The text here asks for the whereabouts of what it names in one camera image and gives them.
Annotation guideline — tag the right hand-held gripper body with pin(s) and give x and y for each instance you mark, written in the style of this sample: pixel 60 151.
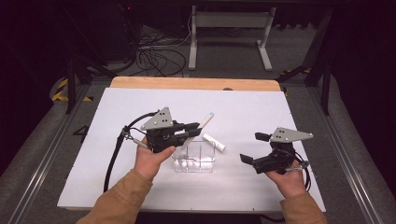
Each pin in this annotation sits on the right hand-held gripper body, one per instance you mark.
pixel 277 158

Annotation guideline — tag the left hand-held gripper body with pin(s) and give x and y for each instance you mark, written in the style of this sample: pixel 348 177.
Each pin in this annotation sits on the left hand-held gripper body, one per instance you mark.
pixel 162 137

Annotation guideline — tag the white pen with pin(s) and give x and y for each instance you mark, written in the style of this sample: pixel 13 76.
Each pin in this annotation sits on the white pen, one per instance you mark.
pixel 207 119

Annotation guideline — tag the white tube with cap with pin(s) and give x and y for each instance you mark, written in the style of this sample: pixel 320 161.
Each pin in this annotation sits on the white tube with cap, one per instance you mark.
pixel 214 143

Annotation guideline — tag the clear acrylic divided organizer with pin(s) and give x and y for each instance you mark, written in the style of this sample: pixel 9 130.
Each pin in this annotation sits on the clear acrylic divided organizer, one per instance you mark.
pixel 202 161

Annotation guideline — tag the person's right hand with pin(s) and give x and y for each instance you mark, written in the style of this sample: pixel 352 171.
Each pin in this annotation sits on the person's right hand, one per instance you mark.
pixel 288 183

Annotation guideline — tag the person's left hand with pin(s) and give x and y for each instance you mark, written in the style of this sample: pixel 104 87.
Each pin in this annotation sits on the person's left hand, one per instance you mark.
pixel 152 163

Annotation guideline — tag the white table mat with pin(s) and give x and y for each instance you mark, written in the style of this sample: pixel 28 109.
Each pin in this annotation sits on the white table mat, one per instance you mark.
pixel 243 109

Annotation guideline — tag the wooden table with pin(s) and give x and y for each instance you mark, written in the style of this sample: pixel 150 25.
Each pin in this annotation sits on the wooden table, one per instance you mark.
pixel 186 83

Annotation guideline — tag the black metal stand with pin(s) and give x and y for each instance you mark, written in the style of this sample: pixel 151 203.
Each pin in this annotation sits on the black metal stand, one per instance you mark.
pixel 71 87
pixel 326 90

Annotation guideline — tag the yellow and black floor tape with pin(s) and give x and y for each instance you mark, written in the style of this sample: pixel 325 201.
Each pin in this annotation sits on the yellow and black floor tape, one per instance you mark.
pixel 60 95

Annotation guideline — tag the white metal stand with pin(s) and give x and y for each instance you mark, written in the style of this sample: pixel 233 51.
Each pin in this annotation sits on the white metal stand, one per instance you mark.
pixel 230 19

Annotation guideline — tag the metal floor rail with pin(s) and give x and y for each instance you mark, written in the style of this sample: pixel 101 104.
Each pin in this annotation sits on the metal floor rail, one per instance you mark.
pixel 351 174
pixel 40 174

